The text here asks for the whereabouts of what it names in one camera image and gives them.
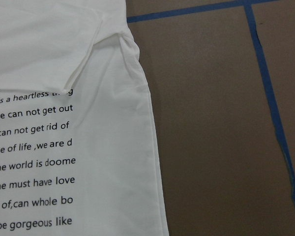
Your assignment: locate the white long-sleeve printed shirt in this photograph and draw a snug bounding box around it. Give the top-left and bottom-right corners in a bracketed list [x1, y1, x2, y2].
[0, 0, 169, 236]

